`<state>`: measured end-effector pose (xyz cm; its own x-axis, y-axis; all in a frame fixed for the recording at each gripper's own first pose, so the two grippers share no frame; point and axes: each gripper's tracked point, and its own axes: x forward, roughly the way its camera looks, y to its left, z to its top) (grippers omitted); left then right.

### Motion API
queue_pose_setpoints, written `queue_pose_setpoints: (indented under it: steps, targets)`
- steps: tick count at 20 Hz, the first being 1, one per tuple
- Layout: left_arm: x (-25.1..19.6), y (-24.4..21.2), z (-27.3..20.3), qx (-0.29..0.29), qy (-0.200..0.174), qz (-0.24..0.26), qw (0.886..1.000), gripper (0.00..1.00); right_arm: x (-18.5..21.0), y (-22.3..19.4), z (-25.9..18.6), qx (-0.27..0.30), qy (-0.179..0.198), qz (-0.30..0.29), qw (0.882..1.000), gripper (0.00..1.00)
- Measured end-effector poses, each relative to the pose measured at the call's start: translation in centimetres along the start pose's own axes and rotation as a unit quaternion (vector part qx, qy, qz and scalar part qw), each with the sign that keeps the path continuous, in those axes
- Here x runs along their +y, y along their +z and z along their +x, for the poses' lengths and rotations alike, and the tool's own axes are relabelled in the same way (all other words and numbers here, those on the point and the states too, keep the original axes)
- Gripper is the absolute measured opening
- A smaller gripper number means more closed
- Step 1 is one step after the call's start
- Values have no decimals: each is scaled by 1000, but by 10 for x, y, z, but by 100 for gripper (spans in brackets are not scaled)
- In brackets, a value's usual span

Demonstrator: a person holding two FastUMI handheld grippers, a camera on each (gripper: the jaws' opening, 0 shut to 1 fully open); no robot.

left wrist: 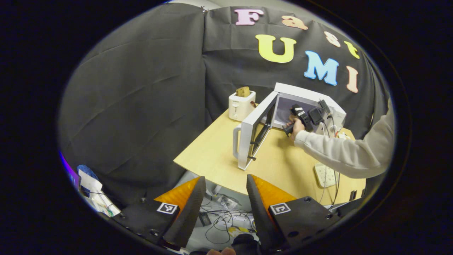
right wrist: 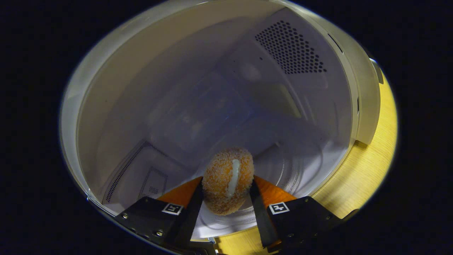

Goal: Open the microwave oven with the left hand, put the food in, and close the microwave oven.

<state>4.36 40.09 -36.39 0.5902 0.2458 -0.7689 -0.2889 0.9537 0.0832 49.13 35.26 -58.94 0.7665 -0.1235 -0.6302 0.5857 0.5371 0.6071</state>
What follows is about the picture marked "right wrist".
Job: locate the sugared bread bun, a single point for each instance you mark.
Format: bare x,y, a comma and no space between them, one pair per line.
219,177

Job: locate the glass microwave turntable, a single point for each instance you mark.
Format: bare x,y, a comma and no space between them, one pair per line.
290,170

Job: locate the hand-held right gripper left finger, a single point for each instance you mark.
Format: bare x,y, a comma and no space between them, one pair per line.
191,216

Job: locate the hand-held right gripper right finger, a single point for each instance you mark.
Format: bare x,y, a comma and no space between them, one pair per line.
260,216

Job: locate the white microwave oven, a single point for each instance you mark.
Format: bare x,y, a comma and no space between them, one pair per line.
177,88

